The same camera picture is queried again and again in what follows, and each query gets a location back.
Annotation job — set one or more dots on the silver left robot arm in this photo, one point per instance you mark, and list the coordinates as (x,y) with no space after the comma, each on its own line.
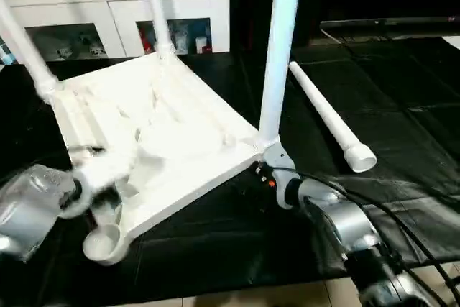
(32,206)

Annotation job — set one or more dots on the red bottle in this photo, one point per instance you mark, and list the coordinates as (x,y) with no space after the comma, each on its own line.
(149,42)

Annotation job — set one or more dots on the teal plastic object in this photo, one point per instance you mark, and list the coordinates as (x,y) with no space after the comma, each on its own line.
(6,52)

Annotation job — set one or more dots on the white glass-door cabinet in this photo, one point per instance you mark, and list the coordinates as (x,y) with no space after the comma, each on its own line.
(72,5)

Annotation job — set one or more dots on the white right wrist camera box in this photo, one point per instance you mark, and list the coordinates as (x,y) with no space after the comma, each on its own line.
(279,157)

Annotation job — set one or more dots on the dark metal rail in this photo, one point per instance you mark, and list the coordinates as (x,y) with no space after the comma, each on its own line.
(395,23)

